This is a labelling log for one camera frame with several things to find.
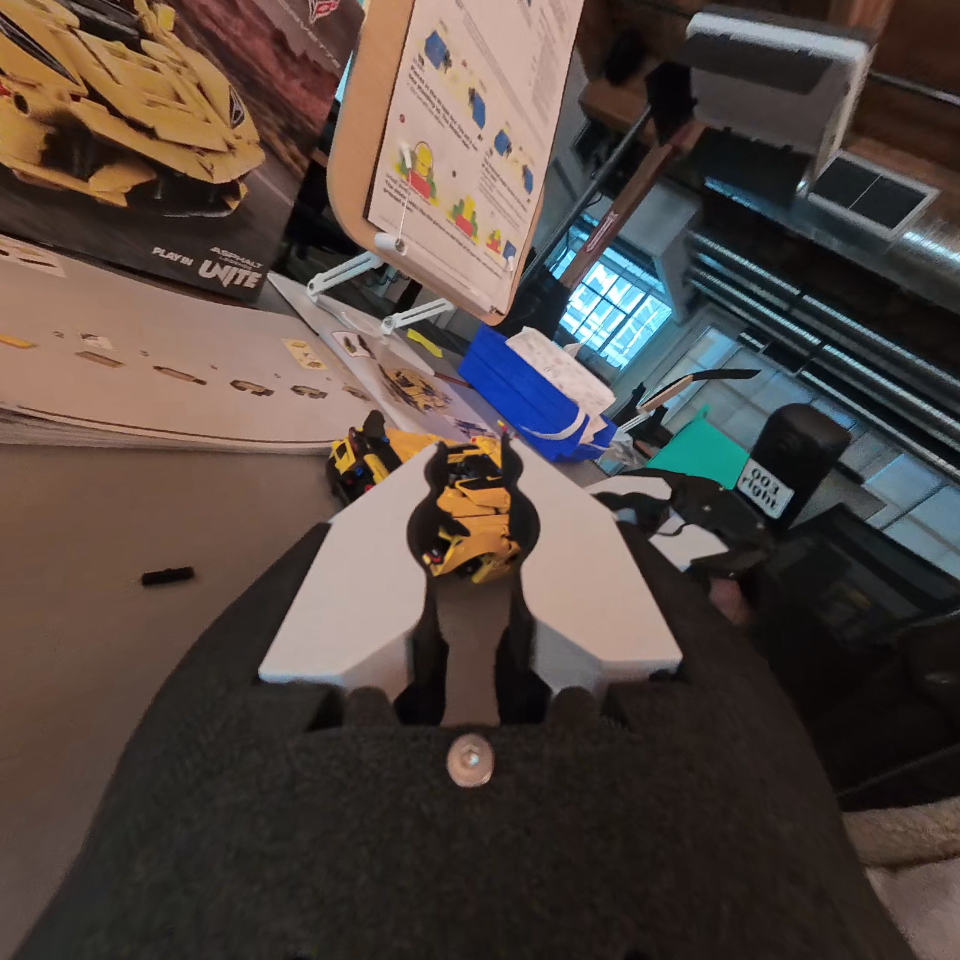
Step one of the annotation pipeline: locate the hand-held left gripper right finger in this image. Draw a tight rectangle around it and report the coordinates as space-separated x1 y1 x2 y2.
501 439 685 697

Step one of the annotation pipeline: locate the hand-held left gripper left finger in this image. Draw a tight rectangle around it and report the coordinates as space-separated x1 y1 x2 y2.
257 442 451 706

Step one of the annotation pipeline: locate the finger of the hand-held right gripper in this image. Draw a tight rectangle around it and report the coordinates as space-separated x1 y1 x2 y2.
648 519 729 574
585 474 674 519

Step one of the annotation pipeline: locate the black panel desk lamp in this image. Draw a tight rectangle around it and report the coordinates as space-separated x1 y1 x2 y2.
636 367 764 415

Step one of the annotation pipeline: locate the grey desk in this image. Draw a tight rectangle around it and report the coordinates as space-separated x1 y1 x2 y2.
0 285 631 954

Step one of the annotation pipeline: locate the person's right hand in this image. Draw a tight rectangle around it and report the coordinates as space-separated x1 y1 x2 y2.
707 577 757 627

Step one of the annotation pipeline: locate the teal board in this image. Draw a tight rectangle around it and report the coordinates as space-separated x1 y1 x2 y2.
645 408 753 492

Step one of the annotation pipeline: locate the white patterned paper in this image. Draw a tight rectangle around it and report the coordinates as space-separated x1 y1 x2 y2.
504 330 618 451

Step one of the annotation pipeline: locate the yellow toy brick car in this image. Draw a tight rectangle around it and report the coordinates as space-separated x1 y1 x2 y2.
326 410 524 586

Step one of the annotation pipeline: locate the blue plastic bin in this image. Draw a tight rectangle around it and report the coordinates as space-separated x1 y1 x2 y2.
457 326 620 462

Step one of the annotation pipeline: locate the window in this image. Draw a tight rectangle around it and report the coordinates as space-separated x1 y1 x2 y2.
558 255 674 370

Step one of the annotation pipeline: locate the white vent grille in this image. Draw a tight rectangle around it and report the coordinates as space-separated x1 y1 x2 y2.
806 152 940 241

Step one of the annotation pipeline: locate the instruction booklet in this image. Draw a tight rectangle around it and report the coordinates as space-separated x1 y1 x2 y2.
0 232 489 456

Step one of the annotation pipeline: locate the grey ceiling unit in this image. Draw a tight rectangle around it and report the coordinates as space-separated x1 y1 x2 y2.
684 11 877 157

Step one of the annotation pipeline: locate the dark toy car box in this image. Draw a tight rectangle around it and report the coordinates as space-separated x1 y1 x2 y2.
0 0 370 303

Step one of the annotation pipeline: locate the silver ventilation duct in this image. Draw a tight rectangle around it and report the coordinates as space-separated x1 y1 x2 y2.
795 187 960 316

